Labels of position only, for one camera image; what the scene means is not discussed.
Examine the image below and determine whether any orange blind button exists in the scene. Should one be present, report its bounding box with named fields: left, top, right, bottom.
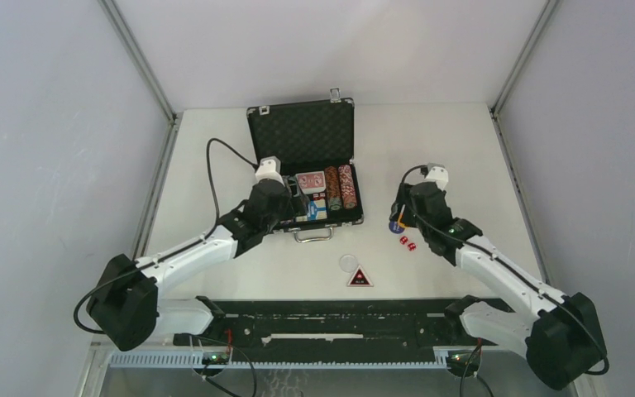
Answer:
left=396, top=210, right=408, bottom=229

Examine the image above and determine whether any purple blind button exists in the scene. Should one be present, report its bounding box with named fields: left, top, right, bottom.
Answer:
left=389, top=221, right=405, bottom=234

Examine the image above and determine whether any blue playing card box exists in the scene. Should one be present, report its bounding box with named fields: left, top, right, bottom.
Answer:
left=307, top=198, right=327, bottom=222

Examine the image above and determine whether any orange chip row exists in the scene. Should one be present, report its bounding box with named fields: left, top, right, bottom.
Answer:
left=324, top=166, right=342, bottom=205

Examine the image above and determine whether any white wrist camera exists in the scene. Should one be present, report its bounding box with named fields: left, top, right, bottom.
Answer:
left=255, top=156, right=284, bottom=184
left=424, top=163, right=449, bottom=191

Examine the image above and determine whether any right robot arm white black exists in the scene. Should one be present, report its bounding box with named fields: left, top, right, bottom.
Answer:
left=391, top=181, right=609, bottom=390

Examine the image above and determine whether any red black triangle card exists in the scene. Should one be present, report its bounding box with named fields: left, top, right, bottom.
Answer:
left=346, top=265, right=374, bottom=287

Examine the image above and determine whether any left black cable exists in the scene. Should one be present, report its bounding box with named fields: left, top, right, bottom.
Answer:
left=73, top=137, right=260, bottom=335

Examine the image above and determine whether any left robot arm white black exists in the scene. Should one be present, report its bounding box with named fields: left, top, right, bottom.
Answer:
left=76, top=179, right=308, bottom=352

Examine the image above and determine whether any white dealer button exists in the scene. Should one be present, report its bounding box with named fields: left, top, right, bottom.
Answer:
left=339, top=255, right=359, bottom=274

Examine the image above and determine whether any red-white chip row top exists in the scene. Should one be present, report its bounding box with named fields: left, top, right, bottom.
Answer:
left=338, top=165, right=358, bottom=209

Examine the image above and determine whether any red playing card deck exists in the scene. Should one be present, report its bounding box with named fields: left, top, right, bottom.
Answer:
left=295, top=170, right=327, bottom=194

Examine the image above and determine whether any black mounting rail base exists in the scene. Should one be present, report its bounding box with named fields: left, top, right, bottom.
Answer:
left=117, top=297, right=500, bottom=366

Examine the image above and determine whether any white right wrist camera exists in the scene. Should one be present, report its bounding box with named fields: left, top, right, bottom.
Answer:
left=424, top=163, right=449, bottom=191

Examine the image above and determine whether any black aluminium poker case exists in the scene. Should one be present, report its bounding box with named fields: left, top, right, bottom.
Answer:
left=246, top=88, right=364, bottom=236

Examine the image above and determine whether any red dice group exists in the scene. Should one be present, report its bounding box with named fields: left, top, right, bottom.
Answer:
left=399, top=236, right=417, bottom=251

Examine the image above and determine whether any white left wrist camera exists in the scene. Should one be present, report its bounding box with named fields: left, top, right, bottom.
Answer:
left=255, top=156, right=284, bottom=184

